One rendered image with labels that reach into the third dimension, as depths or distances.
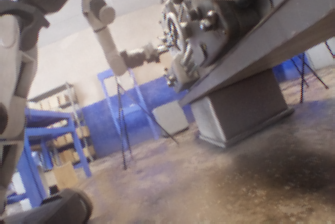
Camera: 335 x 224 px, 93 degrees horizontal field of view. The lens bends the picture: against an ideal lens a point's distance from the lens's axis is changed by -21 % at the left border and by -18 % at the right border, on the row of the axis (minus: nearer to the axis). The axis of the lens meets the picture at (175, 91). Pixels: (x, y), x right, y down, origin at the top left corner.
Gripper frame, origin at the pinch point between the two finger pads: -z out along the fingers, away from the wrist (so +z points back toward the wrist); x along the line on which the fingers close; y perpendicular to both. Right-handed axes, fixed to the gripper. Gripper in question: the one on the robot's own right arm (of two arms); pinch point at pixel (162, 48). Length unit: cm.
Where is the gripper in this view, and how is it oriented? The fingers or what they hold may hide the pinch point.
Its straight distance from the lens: 97.4
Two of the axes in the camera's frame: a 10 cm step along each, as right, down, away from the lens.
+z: -9.2, 3.6, -1.4
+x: -3.8, -8.9, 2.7
